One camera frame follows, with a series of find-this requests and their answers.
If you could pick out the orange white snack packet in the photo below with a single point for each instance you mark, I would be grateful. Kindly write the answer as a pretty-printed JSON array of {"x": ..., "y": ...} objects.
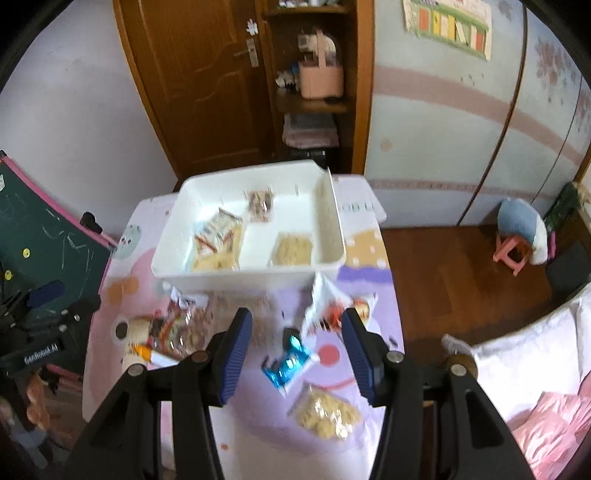
[{"x": 147, "y": 354}]

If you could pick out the white toy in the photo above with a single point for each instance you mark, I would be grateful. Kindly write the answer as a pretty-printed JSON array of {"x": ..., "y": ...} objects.
[{"x": 307, "y": 41}]

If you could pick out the small brown snack packet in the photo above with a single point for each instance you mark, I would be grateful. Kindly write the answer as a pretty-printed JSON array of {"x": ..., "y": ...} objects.
[{"x": 259, "y": 205}]

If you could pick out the pastel wardrobe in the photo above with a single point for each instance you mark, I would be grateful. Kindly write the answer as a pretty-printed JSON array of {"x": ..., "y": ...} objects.
[{"x": 461, "y": 147}]

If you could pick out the black easel clamp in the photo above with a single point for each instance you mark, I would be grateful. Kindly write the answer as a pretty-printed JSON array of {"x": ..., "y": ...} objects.
[{"x": 91, "y": 222}]

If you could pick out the blue foil snack packet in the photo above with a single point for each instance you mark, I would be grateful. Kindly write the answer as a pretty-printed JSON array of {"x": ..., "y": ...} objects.
[{"x": 288, "y": 367}]

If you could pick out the small toy figures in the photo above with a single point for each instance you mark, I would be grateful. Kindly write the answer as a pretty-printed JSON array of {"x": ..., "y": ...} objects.
[{"x": 287, "y": 78}]

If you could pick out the green chalkboard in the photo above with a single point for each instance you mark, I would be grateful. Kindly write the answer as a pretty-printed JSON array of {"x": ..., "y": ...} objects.
[{"x": 41, "y": 230}]

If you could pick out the colourful wall poster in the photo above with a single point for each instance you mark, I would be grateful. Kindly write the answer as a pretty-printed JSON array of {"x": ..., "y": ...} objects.
[{"x": 448, "y": 25}]

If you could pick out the wooden door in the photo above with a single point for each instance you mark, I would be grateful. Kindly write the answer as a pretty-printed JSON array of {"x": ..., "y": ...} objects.
[{"x": 194, "y": 92}]

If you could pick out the white plastic bin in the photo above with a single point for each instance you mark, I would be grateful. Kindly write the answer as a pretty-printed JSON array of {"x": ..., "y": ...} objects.
[{"x": 295, "y": 203}]

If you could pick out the pink basket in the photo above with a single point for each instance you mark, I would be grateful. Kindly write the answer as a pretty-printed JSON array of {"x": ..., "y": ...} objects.
[{"x": 321, "y": 81}]

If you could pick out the blue white cushion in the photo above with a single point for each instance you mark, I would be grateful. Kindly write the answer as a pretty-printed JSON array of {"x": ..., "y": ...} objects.
[{"x": 519, "y": 219}]

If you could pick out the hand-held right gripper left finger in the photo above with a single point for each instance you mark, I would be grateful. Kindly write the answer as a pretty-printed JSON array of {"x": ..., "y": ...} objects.
[{"x": 234, "y": 357}]

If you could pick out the clear reddish snack packet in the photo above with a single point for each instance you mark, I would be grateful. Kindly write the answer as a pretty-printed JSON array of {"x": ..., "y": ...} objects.
[{"x": 182, "y": 323}]

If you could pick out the dark object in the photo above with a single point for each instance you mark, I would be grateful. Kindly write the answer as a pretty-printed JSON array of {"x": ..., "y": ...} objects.
[{"x": 570, "y": 272}]

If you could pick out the green patterned bag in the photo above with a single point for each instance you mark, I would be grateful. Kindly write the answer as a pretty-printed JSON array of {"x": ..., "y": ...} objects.
[{"x": 563, "y": 205}]

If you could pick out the white red print snack packet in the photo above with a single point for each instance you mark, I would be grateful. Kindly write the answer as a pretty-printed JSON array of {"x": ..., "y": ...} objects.
[{"x": 323, "y": 307}]

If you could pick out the black case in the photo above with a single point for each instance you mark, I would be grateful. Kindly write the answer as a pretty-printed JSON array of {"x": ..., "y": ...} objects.
[{"x": 314, "y": 157}]

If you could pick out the pink stool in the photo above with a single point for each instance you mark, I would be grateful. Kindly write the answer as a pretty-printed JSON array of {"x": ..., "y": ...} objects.
[{"x": 508, "y": 251}]

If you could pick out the white flower door sticker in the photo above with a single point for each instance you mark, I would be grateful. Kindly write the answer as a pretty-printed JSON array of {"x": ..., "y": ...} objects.
[{"x": 252, "y": 26}]

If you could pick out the wooden shelf unit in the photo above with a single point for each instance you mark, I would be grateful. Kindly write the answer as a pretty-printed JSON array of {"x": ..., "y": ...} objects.
[{"x": 362, "y": 92}]

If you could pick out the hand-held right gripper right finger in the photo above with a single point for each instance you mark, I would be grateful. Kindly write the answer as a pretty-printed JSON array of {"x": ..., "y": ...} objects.
[{"x": 361, "y": 357}]

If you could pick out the white pillow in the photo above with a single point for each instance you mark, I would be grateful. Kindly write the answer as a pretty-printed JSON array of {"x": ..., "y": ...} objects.
[{"x": 531, "y": 350}]

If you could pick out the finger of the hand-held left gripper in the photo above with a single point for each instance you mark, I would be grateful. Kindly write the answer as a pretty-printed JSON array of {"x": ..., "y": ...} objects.
[
  {"x": 46, "y": 293},
  {"x": 78, "y": 307}
]

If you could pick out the folded pink towels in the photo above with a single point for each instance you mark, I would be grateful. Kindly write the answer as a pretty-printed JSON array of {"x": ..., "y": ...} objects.
[{"x": 309, "y": 131}]

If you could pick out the cream striped snack packet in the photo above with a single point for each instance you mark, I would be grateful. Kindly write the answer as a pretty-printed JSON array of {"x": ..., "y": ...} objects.
[{"x": 217, "y": 244}]

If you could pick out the clear yellow cracker packet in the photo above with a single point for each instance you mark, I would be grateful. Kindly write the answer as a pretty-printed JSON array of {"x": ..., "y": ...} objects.
[{"x": 325, "y": 410}]

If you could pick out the pink blanket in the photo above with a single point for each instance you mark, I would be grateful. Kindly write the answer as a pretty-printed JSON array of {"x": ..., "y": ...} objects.
[{"x": 549, "y": 429}]

